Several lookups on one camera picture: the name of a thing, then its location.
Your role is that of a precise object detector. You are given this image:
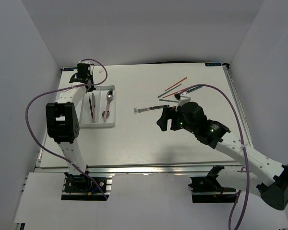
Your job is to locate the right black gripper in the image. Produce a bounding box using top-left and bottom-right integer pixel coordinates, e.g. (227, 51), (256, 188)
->
(156, 106), (197, 135)

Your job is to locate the pink handled knife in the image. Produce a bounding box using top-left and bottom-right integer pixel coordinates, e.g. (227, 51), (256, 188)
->
(91, 92), (96, 123)

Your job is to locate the pink handled spoon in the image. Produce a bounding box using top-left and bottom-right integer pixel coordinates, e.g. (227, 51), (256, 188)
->
(105, 90), (114, 112)

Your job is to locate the green handled spoon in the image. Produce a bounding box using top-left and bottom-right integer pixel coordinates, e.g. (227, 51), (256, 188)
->
(102, 111), (110, 121)

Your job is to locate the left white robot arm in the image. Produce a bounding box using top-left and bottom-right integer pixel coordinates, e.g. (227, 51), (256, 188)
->
(46, 62), (94, 191)

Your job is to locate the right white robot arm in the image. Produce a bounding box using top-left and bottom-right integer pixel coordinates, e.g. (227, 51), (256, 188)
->
(156, 93), (288, 210)

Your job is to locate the lower green chopstick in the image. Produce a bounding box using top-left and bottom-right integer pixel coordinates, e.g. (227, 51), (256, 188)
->
(159, 99), (178, 103)

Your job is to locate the short orange chopstick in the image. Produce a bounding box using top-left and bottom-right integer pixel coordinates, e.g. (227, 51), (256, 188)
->
(162, 91), (179, 99)

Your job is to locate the long orange chopstick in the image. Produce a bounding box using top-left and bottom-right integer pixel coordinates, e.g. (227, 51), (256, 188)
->
(164, 77), (188, 92)

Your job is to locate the white utensil tray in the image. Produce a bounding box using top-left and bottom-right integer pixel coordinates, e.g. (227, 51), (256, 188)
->
(76, 85), (117, 128)

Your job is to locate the right blue corner label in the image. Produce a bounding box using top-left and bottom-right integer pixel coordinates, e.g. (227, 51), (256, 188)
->
(205, 62), (222, 67)

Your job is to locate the black handled fork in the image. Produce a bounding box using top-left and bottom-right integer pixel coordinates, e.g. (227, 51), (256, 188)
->
(133, 104), (169, 114)

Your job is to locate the green handled fork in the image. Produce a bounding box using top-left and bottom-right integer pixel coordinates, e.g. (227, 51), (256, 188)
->
(179, 85), (202, 94)

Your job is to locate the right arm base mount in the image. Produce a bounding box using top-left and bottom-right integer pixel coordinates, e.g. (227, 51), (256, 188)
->
(188, 165), (238, 204)

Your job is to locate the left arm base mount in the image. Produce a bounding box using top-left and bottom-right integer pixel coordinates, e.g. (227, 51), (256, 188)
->
(61, 172), (109, 201)

